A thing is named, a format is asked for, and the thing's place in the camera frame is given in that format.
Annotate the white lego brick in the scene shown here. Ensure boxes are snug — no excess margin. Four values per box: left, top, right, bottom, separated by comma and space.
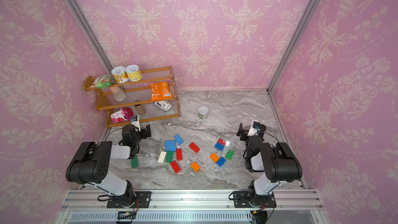
158, 151, 167, 163

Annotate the translucent plastic cup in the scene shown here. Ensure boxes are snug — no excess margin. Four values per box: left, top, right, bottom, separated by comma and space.
109, 86, 126, 102

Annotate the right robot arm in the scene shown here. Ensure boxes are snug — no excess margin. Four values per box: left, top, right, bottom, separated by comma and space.
231, 121, 303, 210

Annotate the light blue large lego brick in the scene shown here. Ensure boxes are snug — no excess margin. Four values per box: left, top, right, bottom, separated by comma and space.
164, 140, 177, 152

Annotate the green snack packet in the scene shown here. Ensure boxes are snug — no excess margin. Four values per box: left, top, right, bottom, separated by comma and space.
90, 74, 114, 89

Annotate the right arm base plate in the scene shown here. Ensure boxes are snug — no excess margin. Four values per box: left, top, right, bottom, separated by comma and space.
229, 191, 277, 210

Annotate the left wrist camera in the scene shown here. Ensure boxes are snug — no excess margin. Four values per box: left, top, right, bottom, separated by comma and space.
130, 115, 141, 131

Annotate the green small lego brick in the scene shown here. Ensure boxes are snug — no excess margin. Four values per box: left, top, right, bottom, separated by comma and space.
225, 150, 234, 160

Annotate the orange-label white can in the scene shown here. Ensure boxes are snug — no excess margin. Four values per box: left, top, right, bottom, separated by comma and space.
111, 66, 129, 84

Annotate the blue lego brick front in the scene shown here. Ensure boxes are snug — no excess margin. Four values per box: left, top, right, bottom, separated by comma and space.
216, 157, 226, 167

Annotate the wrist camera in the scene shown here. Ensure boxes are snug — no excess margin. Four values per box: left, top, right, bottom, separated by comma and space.
247, 121, 266, 138
130, 115, 141, 131

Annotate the light blue small lego brick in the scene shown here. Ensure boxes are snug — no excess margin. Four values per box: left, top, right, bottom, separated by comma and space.
174, 134, 184, 145

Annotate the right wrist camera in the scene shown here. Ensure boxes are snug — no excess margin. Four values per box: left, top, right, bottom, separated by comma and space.
247, 121, 266, 138

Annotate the red small lego brick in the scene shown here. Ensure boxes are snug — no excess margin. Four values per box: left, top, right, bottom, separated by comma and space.
218, 139, 226, 146

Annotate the aluminium mounting rail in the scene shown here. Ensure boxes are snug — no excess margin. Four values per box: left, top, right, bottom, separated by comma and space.
56, 189, 328, 224

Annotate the orange lego brick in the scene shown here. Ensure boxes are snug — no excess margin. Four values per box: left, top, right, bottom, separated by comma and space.
209, 152, 219, 163
190, 162, 201, 172

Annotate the red lego brick front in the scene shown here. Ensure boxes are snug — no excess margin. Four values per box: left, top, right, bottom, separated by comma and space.
170, 161, 181, 174

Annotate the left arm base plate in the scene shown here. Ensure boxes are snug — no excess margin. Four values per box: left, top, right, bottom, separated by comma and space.
107, 191, 152, 209

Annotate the brown spice jar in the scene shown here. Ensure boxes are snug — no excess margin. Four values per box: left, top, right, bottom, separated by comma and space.
134, 104, 146, 115

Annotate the orange lego brick right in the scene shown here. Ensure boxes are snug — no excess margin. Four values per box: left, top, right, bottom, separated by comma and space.
209, 152, 219, 163

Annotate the wooden three-tier shelf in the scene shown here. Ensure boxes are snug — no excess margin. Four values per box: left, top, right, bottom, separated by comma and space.
83, 66, 181, 128

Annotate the red lego brick upright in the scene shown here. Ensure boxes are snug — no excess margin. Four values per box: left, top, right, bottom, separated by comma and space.
176, 148, 183, 161

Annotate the white blueberry yogurt bottle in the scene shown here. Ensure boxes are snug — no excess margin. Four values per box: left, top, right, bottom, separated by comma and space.
154, 101, 172, 112

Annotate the small green white-lid cup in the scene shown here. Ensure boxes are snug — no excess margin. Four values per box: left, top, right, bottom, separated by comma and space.
198, 106, 209, 119

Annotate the orange lego brick front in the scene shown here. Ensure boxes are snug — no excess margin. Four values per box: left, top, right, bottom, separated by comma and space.
190, 162, 201, 172

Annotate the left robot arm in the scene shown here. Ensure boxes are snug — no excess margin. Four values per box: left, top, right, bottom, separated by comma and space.
66, 124, 151, 210

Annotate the green lego brick middle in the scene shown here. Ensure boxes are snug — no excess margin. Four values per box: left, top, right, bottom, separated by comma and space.
165, 151, 174, 163

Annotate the pink strawberry drink cup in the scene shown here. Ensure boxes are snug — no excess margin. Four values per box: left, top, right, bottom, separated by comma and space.
110, 107, 134, 123

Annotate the green lego brick left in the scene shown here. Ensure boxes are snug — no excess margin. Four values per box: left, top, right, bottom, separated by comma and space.
131, 156, 139, 169

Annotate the yellow-label white can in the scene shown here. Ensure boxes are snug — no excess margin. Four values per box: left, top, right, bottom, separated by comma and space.
125, 64, 143, 82

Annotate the orange chips bag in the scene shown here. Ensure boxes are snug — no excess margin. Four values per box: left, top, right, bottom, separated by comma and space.
148, 82, 173, 102

